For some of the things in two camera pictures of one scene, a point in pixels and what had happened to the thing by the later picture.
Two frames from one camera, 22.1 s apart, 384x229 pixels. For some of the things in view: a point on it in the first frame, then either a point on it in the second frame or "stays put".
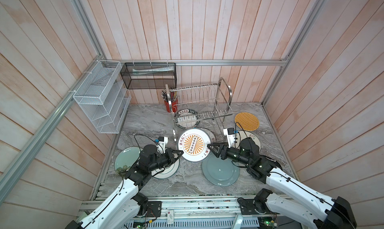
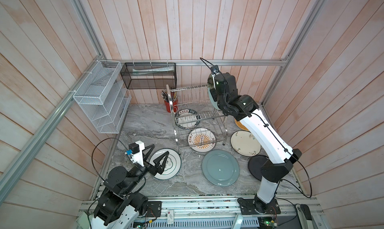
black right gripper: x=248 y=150 -> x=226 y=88
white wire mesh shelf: x=104 y=97 stays put
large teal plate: x=219 y=172 stays put
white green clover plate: x=169 y=171 stays put
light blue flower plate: x=125 y=158 -> x=211 y=85
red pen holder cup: x=174 y=105 stays put
